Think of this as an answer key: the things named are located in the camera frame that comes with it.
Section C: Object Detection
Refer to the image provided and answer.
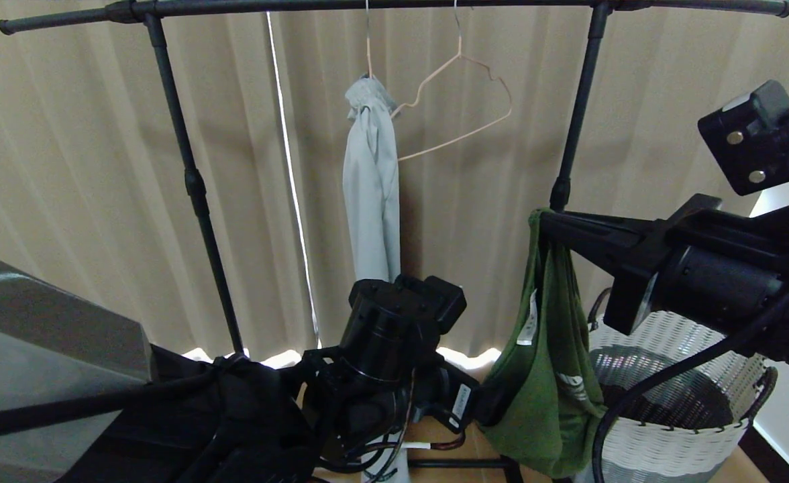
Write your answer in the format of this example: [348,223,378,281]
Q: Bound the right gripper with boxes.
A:
[602,195,789,336]

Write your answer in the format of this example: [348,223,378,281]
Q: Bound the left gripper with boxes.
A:
[428,366,503,431]

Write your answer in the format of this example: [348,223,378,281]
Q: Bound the green garment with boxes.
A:
[478,208,610,479]

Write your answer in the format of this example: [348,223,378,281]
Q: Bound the pale grey shorts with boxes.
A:
[342,74,410,483]

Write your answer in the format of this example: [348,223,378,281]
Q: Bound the white laundry basket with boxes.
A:
[572,287,778,483]

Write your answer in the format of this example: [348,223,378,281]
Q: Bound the black clothes rack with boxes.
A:
[0,0,789,483]

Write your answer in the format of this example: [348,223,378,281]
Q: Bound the beige curtain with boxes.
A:
[0,0,789,366]

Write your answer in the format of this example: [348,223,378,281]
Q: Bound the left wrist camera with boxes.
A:
[394,273,468,333]

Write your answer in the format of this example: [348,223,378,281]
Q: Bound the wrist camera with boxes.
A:
[698,79,789,197]
[394,273,468,333]

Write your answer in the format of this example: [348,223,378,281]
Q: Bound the black cable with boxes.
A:
[591,245,789,483]

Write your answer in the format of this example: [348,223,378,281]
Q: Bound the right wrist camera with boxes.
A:
[698,79,789,197]

